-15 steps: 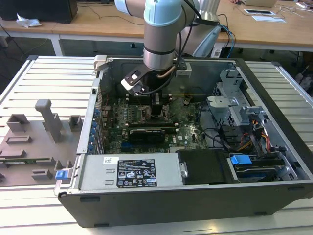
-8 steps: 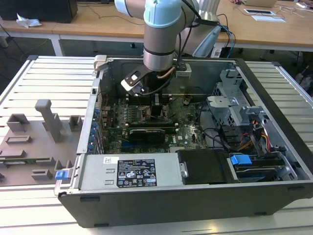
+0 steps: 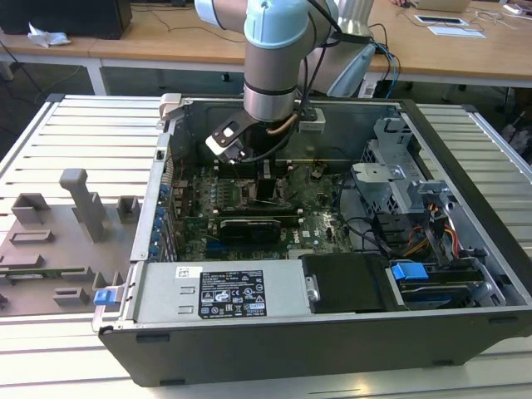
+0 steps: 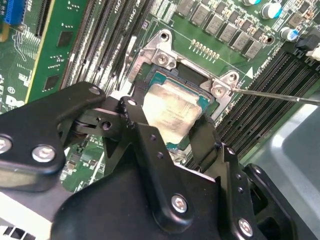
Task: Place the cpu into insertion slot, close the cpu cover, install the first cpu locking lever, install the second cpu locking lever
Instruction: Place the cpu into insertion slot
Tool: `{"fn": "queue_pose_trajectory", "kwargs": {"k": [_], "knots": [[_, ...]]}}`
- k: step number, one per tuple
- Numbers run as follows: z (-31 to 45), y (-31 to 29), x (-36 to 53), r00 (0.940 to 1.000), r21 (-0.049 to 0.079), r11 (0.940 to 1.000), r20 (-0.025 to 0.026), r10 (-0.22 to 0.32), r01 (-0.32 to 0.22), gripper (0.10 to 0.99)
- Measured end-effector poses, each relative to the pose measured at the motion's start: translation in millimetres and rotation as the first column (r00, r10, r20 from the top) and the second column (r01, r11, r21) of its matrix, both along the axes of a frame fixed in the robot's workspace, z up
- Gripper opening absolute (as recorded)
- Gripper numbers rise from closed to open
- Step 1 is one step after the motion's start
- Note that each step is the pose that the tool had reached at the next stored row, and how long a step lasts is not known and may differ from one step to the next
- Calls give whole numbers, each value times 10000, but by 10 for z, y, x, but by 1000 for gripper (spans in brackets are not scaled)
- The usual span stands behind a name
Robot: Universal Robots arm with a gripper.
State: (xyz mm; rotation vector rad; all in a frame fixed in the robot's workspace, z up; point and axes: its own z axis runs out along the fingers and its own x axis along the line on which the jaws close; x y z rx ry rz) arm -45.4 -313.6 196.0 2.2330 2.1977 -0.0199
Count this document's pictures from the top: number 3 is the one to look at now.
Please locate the black RAM slot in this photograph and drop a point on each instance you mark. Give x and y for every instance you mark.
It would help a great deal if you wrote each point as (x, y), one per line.
(237, 216)
(250, 169)
(237, 208)
(250, 174)
(237, 212)

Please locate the grey parts rack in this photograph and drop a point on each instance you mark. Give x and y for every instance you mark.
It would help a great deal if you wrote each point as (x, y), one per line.
(41, 249)

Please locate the CPU socket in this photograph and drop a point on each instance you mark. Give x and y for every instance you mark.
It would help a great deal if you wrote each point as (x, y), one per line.
(241, 187)

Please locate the black equipment box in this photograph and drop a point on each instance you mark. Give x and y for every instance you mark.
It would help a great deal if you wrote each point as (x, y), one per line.
(62, 16)

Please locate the white power adapter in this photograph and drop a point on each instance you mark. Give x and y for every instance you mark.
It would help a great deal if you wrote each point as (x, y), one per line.
(367, 89)

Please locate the white paper sheet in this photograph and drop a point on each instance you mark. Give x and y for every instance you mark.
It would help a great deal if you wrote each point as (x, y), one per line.
(457, 32)

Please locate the green RAM stick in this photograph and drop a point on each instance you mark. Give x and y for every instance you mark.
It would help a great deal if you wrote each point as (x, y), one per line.
(62, 272)

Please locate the white crumpled paper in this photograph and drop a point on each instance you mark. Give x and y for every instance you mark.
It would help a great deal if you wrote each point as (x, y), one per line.
(47, 36)

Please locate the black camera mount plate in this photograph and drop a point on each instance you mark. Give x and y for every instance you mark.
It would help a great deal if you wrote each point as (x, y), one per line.
(226, 133)

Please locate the white device black screen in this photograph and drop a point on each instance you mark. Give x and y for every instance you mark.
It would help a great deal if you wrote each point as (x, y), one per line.
(440, 19)

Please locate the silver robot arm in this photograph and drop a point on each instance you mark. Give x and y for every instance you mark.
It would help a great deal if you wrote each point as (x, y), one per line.
(270, 75)

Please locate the silver metal drive cage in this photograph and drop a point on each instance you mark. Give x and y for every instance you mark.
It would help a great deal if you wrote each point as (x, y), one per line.
(374, 178)

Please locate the blue disk carrier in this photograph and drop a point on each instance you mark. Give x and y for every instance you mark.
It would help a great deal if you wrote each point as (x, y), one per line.
(409, 271)

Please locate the blue case latch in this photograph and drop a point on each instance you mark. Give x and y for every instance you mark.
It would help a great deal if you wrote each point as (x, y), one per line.
(104, 298)

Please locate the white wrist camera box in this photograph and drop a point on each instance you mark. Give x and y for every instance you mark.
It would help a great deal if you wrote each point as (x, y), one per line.
(311, 120)

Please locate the green motherboard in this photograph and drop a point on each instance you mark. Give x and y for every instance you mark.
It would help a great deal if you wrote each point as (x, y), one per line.
(316, 224)

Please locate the black graphics card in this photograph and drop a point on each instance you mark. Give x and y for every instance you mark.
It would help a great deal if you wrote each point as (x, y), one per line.
(249, 234)

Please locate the black plastic drive shroud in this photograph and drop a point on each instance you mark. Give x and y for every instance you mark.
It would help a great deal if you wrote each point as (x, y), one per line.
(349, 282)

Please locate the wooden desk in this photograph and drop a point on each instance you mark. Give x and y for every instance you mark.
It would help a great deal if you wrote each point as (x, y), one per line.
(145, 41)
(449, 54)

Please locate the silver power supply unit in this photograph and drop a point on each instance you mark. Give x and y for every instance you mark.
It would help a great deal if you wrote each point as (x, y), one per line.
(166, 291)

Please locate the dark grey PC case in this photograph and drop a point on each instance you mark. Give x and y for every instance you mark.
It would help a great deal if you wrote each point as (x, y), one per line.
(291, 353)

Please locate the blue expansion slot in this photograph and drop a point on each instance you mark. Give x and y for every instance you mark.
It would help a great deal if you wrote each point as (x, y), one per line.
(216, 248)

